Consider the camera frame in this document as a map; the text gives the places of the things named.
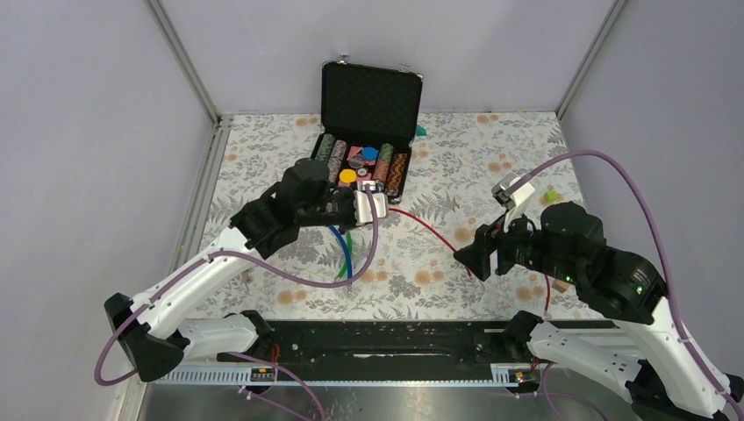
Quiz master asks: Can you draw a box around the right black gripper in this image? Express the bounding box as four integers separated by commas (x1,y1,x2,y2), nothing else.
450,198,579,282

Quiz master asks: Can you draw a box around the red cable padlock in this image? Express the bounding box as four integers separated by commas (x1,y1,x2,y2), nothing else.
388,207,552,318

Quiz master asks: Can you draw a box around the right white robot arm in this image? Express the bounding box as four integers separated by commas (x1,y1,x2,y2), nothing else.
454,202,743,420

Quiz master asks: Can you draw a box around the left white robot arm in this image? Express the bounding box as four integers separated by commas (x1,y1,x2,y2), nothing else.
94,159,388,386

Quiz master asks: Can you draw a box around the yellow round chip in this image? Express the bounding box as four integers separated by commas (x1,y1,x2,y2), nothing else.
339,168,357,184

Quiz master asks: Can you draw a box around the blue round chip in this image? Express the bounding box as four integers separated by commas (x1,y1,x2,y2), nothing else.
361,146,379,161

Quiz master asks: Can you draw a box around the wooden cube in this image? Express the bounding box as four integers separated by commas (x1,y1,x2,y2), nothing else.
552,279,572,294

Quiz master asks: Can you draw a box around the green cube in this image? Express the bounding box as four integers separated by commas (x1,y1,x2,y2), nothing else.
543,190,561,204

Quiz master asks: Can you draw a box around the black poker chip case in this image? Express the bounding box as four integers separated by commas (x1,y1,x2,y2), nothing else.
311,61,424,203

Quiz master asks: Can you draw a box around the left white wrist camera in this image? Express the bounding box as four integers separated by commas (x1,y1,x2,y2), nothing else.
354,180,389,226

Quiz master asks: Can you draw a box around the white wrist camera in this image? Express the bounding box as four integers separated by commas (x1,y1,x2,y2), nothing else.
491,173,535,232
354,180,389,226

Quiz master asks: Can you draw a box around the green cable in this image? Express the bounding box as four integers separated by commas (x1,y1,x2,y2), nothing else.
335,232,354,286

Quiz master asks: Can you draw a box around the blue cable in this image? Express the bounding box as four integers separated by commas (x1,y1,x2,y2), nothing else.
328,225,354,294

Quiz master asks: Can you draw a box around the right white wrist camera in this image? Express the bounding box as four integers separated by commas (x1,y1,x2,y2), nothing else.
491,173,535,232

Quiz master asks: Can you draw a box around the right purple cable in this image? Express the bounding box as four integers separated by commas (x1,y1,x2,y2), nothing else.
505,149,736,408

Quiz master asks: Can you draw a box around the purple cable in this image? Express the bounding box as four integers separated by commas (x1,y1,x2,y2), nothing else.
505,149,736,408
94,185,381,388

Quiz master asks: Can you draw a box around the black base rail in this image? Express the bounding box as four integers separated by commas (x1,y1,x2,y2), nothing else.
184,316,618,385

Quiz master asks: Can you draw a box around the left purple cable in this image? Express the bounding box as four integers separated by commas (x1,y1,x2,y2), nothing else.
94,185,381,388

